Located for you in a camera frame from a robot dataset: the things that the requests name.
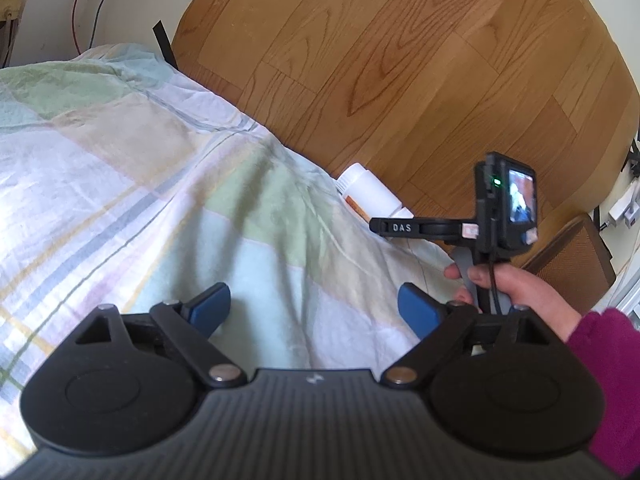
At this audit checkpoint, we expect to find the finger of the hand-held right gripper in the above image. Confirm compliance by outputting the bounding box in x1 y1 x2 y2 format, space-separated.
369 216 478 242

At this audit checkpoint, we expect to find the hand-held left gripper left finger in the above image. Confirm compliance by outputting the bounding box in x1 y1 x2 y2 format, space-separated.
75 282 247 388

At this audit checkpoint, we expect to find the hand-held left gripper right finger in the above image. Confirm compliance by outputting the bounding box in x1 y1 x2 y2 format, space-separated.
381 282 566 388

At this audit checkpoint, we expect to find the white plastic bottle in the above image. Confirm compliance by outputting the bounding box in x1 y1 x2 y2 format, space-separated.
336 162 413 221

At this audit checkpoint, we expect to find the person's right hand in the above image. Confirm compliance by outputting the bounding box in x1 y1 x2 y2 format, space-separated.
444 261 583 343

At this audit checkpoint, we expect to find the brown board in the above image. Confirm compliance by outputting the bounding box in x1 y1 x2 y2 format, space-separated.
520 214 617 311

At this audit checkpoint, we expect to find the large brown cardboard box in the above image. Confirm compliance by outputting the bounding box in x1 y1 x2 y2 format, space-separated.
170 0 640 261

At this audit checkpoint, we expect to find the wooden shelf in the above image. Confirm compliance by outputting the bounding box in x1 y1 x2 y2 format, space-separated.
0 0 23 68

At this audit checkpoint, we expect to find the black cable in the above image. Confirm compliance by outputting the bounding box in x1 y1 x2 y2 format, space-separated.
90 0 132 48

